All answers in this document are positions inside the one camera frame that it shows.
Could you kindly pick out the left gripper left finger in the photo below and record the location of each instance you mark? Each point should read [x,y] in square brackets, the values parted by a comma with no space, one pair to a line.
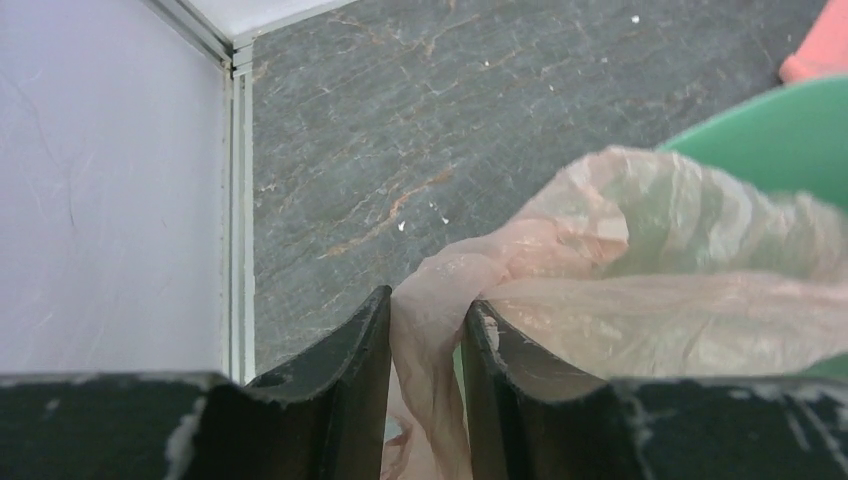
[320,415]

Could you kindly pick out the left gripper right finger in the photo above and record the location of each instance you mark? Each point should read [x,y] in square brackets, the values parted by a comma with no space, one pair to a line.
[532,415]

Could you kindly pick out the translucent pink plastic trash bag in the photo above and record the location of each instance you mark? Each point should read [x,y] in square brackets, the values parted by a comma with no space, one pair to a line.
[554,272]

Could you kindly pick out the green plastic trash bin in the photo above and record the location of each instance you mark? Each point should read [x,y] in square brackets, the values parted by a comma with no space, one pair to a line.
[775,139]

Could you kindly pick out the salmon pink cloth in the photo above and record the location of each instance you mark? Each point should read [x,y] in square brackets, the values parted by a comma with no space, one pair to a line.
[823,52]

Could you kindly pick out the left corner aluminium post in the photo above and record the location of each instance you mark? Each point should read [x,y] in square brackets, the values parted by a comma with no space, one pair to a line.
[235,58]

